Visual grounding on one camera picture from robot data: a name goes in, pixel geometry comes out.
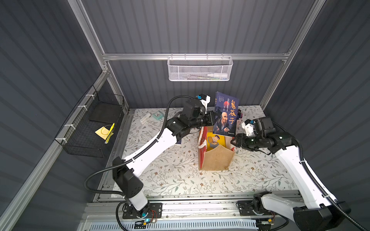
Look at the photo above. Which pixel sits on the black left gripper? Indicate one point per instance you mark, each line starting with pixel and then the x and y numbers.
pixel 210 118

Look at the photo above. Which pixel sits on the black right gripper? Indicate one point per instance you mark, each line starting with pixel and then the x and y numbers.
pixel 243 141

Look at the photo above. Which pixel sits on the yellow cartoon cover book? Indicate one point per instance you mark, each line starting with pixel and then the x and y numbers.
pixel 214 140

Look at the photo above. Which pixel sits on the dark portrait book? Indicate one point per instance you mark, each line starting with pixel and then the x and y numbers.
pixel 226 114

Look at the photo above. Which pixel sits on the burlap canvas bag red panel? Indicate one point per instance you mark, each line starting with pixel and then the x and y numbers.
pixel 218 159

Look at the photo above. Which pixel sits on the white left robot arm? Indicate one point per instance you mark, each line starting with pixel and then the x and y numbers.
pixel 126 175

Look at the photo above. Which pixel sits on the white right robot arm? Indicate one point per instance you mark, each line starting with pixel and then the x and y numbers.
pixel 319 210

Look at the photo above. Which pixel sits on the pink pen holder cup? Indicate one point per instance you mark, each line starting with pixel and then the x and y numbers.
pixel 239 115

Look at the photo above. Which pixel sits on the small teal card box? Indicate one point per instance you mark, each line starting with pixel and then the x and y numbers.
pixel 158 115

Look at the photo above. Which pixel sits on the white marker in basket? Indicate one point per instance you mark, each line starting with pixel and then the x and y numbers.
pixel 218 75

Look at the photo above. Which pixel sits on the white eraser block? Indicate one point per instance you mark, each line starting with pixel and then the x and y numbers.
pixel 145 118

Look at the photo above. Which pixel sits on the floral table mat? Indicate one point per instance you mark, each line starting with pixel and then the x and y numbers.
pixel 175 171

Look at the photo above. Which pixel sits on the black tray in basket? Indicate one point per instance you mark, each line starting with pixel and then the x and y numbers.
pixel 105 113

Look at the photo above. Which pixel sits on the yellow pen in basket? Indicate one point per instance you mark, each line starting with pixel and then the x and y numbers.
pixel 110 133

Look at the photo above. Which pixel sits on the yellow sticky note pad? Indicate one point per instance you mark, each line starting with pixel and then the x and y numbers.
pixel 103 132

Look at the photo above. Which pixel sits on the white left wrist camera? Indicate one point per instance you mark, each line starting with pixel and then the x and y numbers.
pixel 204 99

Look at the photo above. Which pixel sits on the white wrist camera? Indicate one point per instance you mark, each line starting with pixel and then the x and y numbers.
pixel 248 126
pixel 204 99

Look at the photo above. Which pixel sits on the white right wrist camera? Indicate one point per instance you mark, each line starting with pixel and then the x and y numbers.
pixel 248 126

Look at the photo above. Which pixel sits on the white wire mesh basket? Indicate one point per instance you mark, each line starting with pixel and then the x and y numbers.
pixel 196 68

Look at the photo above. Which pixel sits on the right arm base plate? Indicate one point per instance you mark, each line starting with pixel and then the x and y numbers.
pixel 248 208

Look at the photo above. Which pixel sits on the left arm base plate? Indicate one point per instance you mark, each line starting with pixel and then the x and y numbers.
pixel 151 210

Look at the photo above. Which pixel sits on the black wire wall basket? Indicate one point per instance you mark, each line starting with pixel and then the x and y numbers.
pixel 77 136

